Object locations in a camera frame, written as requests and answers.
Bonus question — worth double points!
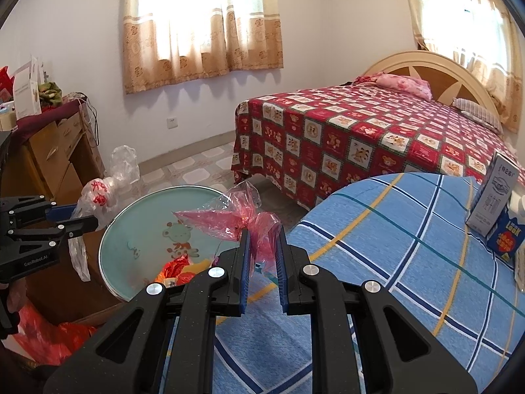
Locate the white wall socket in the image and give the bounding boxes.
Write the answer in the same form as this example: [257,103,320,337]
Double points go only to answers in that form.
[166,117,178,129]

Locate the wooden dresser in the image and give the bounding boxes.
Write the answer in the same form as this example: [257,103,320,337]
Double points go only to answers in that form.
[1,100,119,325]

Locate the pink plastic bag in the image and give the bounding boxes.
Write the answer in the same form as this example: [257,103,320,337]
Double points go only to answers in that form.
[175,181,282,275]

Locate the clear white plastic bag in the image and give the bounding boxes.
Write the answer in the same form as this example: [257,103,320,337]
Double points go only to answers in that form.
[68,144,141,283]

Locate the red bag on floor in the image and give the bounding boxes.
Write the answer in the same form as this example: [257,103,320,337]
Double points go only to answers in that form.
[13,301,97,365]

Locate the pink pillow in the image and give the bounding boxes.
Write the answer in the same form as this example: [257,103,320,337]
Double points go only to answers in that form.
[368,72,433,101]

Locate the cream wooden headboard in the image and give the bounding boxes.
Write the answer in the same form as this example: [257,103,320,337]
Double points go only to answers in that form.
[363,50,499,117]

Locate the grey white milk carton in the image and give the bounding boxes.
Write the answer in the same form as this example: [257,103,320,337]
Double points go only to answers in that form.
[465,151,520,237]

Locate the blue juice carton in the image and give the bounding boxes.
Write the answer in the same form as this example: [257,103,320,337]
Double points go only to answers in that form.
[487,206,525,267]

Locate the right beige curtain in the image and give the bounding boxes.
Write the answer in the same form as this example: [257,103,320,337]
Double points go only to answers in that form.
[408,0,524,133]

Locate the blue plaid tablecloth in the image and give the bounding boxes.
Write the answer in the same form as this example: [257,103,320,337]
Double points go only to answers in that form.
[213,173,524,393]

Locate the light blue cartoon trash bin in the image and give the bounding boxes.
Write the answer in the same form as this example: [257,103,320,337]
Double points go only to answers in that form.
[98,185,237,301]

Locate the left beige curtain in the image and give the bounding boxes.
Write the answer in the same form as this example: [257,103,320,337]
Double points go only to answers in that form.
[123,0,284,94]

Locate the red patterned bed cover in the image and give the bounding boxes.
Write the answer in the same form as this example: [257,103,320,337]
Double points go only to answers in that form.
[231,84,512,209]

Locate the red plastic bag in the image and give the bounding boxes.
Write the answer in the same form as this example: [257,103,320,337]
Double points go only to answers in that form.
[155,255,195,287]

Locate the beige curtain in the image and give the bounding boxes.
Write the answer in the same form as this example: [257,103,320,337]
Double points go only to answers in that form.
[123,0,284,94]
[408,0,524,133]

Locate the striped pillow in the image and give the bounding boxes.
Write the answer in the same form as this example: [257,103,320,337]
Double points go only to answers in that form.
[452,98,503,135]

